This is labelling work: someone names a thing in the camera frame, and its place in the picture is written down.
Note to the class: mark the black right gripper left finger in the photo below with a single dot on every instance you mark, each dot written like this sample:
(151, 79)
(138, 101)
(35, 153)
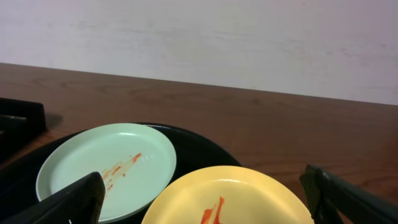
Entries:
(79, 202)

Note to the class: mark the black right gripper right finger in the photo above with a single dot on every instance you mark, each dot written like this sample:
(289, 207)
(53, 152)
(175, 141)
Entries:
(328, 196)

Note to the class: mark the rectangular black tray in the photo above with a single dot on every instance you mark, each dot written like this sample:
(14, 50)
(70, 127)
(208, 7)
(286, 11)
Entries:
(21, 122)

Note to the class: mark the yellow plate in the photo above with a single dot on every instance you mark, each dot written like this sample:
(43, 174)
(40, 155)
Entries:
(227, 194)

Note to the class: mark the light green plate with stain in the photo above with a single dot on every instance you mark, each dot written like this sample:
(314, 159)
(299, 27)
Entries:
(135, 162)

